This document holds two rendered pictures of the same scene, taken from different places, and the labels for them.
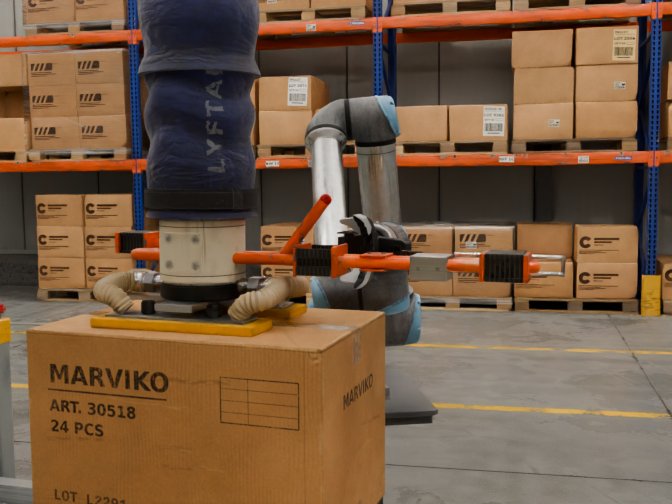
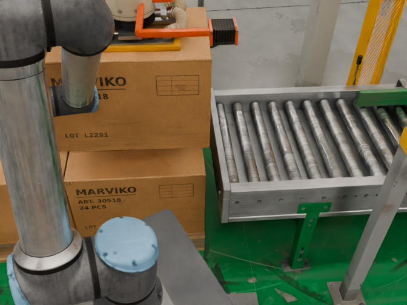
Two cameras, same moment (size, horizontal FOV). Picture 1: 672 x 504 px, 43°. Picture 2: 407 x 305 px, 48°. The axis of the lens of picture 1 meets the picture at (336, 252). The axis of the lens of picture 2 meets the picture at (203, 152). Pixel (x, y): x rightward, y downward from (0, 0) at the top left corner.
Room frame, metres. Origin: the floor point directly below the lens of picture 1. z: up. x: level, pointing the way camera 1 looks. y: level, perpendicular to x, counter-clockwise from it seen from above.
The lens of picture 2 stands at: (3.18, -0.07, 1.92)
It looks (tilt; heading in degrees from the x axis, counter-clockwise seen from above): 43 degrees down; 157
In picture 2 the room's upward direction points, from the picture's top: 1 degrees clockwise
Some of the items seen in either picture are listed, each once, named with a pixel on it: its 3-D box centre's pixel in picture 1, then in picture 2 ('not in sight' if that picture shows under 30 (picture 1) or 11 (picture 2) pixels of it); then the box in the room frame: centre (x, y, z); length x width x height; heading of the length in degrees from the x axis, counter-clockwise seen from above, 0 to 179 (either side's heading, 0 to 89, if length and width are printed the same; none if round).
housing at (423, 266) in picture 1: (431, 266); not in sight; (1.54, -0.18, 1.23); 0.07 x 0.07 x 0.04; 72
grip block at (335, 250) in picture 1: (320, 259); not in sight; (1.60, 0.03, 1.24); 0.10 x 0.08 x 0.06; 162
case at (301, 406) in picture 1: (217, 416); (131, 78); (1.68, 0.25, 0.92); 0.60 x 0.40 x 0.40; 71
